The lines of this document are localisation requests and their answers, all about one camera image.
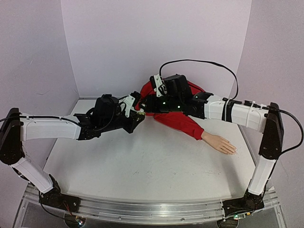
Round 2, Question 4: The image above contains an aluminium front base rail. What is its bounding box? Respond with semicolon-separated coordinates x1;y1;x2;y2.
14;185;286;228

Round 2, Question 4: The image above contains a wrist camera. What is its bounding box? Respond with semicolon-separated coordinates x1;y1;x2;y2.
150;75;192;97
95;90;142;119

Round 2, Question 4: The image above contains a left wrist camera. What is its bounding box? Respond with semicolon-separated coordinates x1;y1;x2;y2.
95;90;142;119

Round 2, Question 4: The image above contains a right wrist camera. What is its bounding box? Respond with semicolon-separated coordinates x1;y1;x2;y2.
150;75;192;97

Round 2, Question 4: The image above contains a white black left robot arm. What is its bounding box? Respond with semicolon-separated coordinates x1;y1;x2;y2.
0;105;145;208

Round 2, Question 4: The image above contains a red black sports jacket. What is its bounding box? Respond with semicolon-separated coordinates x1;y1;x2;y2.
140;81;205;140

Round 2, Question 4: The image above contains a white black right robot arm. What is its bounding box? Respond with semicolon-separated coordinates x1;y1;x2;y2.
139;92;284;196

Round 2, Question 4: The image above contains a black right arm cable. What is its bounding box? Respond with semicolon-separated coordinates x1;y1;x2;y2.
159;59;304;155

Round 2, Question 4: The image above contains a mannequin hand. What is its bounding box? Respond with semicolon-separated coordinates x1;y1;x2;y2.
201;131;237;155

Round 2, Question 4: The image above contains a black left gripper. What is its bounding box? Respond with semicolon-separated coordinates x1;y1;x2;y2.
102;111;145;134

